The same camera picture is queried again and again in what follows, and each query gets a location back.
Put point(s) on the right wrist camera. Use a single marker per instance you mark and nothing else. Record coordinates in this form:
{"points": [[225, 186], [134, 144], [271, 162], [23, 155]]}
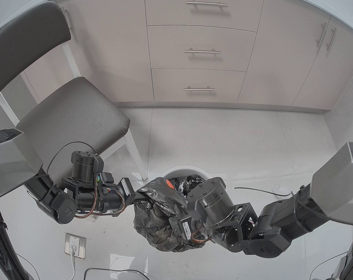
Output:
{"points": [[194, 206]]}

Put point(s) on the white paper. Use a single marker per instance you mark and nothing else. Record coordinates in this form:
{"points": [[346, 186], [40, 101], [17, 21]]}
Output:
{"points": [[278, 189]]}

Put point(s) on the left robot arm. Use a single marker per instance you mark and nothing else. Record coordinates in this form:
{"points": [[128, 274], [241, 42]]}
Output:
{"points": [[13, 162]]}

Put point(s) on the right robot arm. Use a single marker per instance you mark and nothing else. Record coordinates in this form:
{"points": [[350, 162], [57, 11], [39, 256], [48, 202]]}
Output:
{"points": [[334, 191]]}

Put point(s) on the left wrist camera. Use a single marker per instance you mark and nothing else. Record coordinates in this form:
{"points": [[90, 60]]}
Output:
{"points": [[107, 178]]}

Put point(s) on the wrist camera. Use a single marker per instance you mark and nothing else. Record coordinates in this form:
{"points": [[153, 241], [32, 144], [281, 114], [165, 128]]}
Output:
{"points": [[194, 206], [107, 178]]}

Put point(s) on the black plastic bag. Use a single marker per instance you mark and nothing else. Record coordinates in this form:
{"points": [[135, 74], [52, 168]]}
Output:
{"points": [[153, 226]]}

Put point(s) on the white trash bin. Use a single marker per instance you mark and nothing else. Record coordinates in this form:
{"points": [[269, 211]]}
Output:
{"points": [[180, 167]]}

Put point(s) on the grey padded chair white legs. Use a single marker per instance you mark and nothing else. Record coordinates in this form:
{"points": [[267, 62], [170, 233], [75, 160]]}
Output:
{"points": [[71, 112]]}

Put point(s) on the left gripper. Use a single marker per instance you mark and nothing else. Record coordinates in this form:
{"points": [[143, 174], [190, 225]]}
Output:
{"points": [[112, 200]]}

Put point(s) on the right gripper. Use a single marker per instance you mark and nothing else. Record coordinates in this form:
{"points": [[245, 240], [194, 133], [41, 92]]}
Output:
{"points": [[185, 229]]}

